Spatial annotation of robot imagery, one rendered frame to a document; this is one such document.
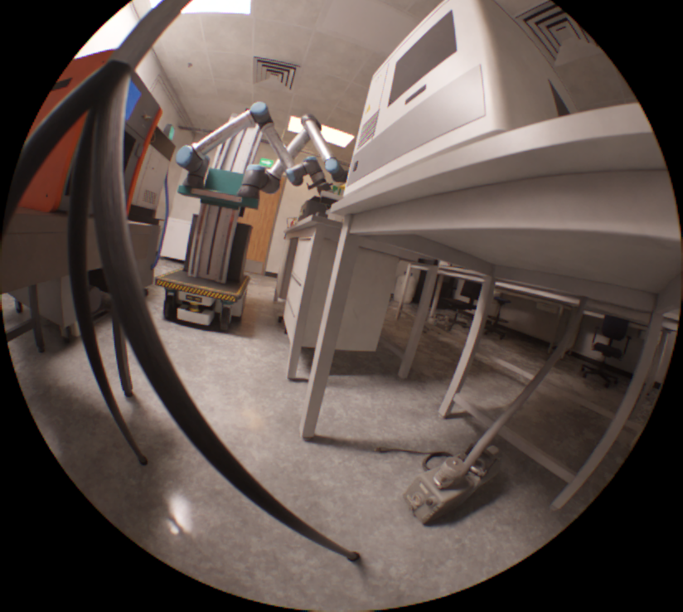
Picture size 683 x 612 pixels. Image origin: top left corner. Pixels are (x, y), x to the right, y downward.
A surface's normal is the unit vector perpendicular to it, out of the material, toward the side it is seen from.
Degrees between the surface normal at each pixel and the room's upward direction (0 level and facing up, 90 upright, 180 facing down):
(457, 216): 90
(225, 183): 90
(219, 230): 90
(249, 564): 0
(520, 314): 90
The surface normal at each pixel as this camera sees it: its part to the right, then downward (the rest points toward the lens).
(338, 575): 0.22, -0.97
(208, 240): 0.30, 0.12
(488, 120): -0.92, -0.18
